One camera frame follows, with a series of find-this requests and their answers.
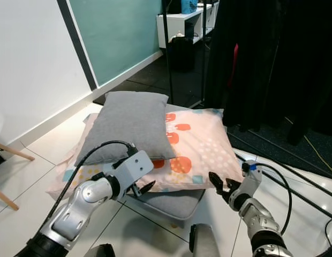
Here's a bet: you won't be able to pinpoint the pink patterned pillow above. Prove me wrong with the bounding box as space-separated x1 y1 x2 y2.
47 109 247 200

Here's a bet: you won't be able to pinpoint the grey fabric pillow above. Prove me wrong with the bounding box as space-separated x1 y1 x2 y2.
74 91 177 167

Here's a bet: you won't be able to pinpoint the white plastic chair wooden legs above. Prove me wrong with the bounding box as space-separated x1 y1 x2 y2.
0 112 31 211

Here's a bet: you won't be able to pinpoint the grey upholstered stool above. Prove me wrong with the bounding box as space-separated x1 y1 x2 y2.
123 187 206 222

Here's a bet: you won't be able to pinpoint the grey robot right leg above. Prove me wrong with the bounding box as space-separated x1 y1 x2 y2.
189 224 221 257

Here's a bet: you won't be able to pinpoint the grey robot leg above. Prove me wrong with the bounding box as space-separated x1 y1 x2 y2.
189 224 221 257
83 244 115 257

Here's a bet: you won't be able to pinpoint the grey robot left leg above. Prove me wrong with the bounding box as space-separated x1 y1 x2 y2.
83 244 115 257

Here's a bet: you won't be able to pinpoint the black waste bin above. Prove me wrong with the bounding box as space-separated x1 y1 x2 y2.
169 35 195 73

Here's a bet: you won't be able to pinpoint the black hanging garment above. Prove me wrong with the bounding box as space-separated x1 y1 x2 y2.
203 0 332 146

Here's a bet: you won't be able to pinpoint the black metal clothes rack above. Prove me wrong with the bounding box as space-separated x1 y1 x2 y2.
162 0 332 210

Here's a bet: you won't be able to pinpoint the white shelf unit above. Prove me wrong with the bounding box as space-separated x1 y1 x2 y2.
156 0 220 49

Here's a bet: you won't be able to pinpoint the blue box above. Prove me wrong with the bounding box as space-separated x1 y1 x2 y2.
181 0 199 16

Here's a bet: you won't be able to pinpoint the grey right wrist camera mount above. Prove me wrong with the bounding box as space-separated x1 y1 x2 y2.
236 160 263 202

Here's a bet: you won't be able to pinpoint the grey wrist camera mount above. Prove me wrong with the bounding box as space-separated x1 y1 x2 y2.
236 160 263 202
104 150 155 201

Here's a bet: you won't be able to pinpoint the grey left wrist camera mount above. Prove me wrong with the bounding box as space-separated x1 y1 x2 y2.
104 150 155 201

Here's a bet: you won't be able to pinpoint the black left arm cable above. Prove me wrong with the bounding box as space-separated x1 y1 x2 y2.
50 140 139 243

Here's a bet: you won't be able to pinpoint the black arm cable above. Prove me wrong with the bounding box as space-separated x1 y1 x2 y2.
243 160 293 237
50 140 139 243

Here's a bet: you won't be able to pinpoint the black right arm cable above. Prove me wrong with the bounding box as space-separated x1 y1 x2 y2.
243 160 293 237

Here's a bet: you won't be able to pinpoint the yellow floor cable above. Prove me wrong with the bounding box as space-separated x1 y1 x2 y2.
284 117 332 178

